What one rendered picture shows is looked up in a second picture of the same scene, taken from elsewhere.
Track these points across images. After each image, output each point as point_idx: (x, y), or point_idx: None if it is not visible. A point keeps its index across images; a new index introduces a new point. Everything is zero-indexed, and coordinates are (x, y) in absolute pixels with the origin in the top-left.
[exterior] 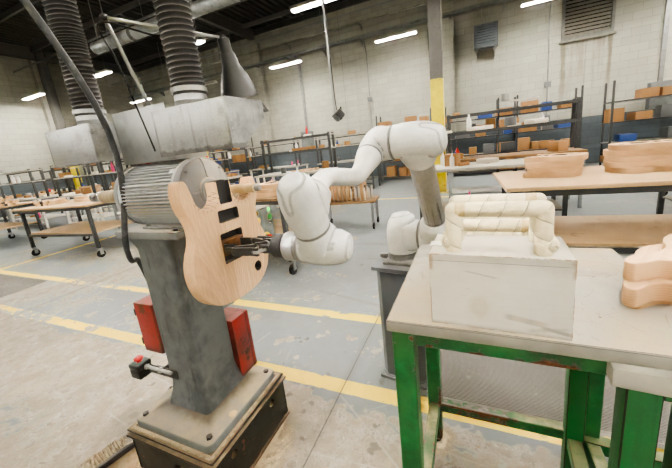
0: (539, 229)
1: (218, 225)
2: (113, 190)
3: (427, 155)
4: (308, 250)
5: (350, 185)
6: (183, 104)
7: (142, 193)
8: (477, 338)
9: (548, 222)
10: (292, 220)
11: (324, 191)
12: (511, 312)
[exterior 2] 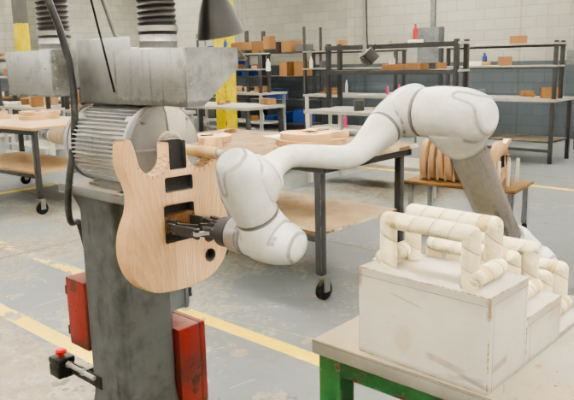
0: (461, 257)
1: (163, 195)
2: (64, 132)
3: (460, 139)
4: (247, 241)
5: (332, 168)
6: (147, 46)
7: (93, 141)
8: (396, 376)
9: (469, 250)
10: (227, 202)
11: (271, 174)
12: (431, 350)
